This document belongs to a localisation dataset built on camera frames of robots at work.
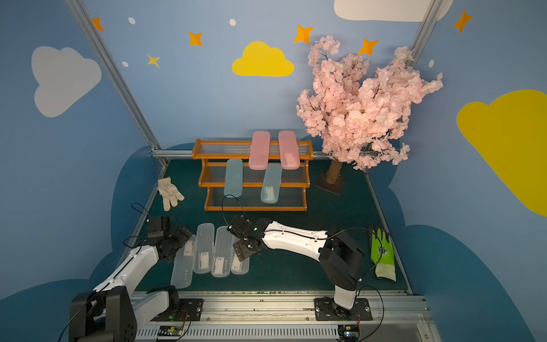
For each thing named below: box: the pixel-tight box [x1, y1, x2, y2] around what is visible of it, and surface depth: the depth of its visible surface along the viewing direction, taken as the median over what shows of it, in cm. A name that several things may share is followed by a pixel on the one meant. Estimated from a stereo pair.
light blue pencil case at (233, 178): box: [223, 158, 243, 199], surface depth 95 cm
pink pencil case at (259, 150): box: [248, 131, 271, 171], surface depth 86 cm
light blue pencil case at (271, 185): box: [259, 163, 283, 205], surface depth 90 cm
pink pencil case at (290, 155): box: [278, 130, 301, 170], surface depth 86 cm
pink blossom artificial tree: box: [296, 35, 444, 196], surface depth 72 cm
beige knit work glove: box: [157, 176, 186, 212], surface depth 109 cm
